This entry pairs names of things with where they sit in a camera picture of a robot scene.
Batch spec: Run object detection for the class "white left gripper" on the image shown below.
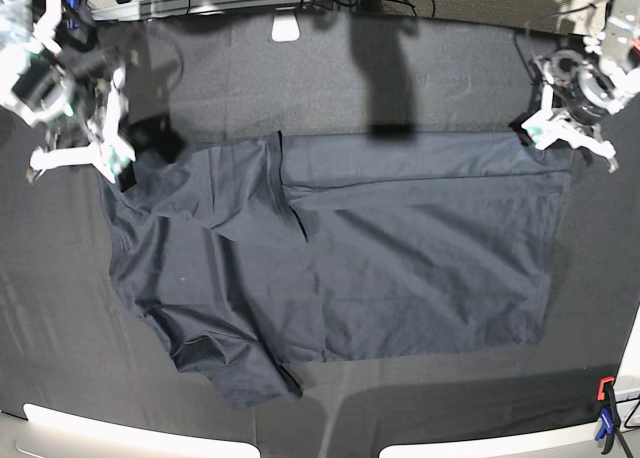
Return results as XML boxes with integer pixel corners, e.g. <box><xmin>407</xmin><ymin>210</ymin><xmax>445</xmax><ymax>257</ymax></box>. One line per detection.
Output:
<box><xmin>509</xmin><ymin>85</ymin><xmax>619</xmax><ymax>173</ymax></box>

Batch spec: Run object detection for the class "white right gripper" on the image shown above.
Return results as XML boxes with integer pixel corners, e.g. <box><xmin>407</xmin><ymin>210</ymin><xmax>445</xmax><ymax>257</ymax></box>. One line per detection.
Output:
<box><xmin>26</xmin><ymin>65</ymin><xmax>186</xmax><ymax>193</ymax></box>

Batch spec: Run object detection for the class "dark grey t-shirt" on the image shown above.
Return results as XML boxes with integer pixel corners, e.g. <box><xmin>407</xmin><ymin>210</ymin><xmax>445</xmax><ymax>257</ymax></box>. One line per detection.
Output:
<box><xmin>100</xmin><ymin>133</ymin><xmax>570</xmax><ymax>408</ymax></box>

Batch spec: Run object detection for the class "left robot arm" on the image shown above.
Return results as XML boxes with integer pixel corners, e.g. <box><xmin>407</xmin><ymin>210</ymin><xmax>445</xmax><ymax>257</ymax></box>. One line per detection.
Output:
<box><xmin>518</xmin><ymin>0</ymin><xmax>639</xmax><ymax>173</ymax></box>

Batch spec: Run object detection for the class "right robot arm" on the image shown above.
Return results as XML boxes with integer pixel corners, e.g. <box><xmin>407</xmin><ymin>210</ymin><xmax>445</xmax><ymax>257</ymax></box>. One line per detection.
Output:
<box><xmin>1</xmin><ymin>0</ymin><xmax>186</xmax><ymax>190</ymax></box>

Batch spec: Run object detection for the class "red blue clamp near right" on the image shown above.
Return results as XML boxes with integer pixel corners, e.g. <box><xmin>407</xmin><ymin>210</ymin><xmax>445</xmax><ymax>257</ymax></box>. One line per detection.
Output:
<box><xmin>595</xmin><ymin>376</ymin><xmax>634</xmax><ymax>458</ymax></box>

